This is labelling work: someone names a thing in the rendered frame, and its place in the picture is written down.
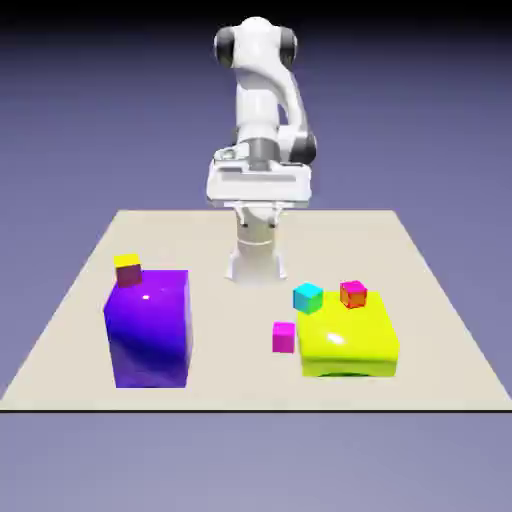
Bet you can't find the large purple box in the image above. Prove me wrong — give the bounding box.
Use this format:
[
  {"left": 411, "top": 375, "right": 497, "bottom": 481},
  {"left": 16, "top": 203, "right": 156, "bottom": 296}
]
[{"left": 102, "top": 268, "right": 194, "bottom": 390}]

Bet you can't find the small yellow cube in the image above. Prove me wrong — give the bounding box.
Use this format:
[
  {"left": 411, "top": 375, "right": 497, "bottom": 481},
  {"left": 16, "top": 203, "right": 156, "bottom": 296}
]
[{"left": 113, "top": 253, "right": 144, "bottom": 289}]

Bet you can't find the small magenta cube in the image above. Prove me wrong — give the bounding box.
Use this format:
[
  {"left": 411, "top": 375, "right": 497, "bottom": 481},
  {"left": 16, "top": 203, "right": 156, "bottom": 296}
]
[{"left": 272, "top": 321, "right": 297, "bottom": 355}]

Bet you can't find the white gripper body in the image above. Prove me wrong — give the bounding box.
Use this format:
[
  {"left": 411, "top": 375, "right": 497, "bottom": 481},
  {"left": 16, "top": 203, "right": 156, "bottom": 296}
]
[{"left": 205, "top": 159, "right": 313, "bottom": 211}]

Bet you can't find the small pink and orange cube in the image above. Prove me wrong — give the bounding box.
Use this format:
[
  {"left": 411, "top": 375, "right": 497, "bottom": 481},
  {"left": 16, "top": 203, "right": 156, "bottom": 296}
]
[{"left": 339, "top": 280, "right": 369, "bottom": 310}]

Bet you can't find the large yellow box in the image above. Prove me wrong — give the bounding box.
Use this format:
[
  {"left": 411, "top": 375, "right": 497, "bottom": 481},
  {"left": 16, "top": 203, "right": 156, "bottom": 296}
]
[{"left": 296, "top": 290, "right": 402, "bottom": 379}]

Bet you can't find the small cyan cube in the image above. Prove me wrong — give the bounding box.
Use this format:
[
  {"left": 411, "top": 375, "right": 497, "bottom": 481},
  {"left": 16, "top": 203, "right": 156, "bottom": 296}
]
[{"left": 292, "top": 281, "right": 325, "bottom": 315}]

